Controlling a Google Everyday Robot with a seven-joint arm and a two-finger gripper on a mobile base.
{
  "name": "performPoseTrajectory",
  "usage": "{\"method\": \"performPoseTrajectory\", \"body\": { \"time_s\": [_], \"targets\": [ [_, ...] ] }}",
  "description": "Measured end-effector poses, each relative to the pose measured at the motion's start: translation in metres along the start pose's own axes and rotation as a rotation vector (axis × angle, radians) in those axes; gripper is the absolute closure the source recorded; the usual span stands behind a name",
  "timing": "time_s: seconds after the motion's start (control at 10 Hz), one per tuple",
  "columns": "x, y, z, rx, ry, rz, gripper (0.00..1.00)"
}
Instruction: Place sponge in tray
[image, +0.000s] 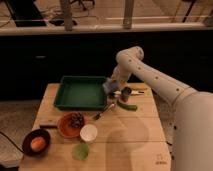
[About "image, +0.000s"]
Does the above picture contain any metal spoon with dark handle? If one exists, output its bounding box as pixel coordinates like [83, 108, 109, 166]
[92, 103, 115, 121]

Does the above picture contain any black flat bar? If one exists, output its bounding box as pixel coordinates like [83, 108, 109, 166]
[40, 125, 57, 129]

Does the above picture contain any black cable at left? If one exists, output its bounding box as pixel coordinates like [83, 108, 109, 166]
[0, 130, 24, 154]

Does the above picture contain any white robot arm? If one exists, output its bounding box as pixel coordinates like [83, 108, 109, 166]
[112, 46, 213, 171]

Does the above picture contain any blue-grey sponge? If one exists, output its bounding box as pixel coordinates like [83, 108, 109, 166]
[103, 79, 118, 94]

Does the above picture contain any orange terracotta bowl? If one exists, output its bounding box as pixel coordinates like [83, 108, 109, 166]
[57, 112, 88, 138]

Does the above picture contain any green cucumber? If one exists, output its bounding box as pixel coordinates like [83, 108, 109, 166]
[117, 101, 137, 111]

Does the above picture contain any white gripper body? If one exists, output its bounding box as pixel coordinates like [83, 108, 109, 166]
[111, 66, 125, 90]

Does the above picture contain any white paper cup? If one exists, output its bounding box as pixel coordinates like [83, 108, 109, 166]
[80, 124, 98, 143]

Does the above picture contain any orange fruit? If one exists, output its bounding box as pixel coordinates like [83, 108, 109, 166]
[31, 137, 46, 152]

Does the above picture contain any brown pine cone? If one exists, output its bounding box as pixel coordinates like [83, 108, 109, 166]
[70, 113, 84, 128]

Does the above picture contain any green plastic tray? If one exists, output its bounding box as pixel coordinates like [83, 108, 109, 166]
[54, 76, 107, 111]

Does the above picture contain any dark brown bowl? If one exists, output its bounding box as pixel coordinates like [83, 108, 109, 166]
[22, 129, 50, 156]

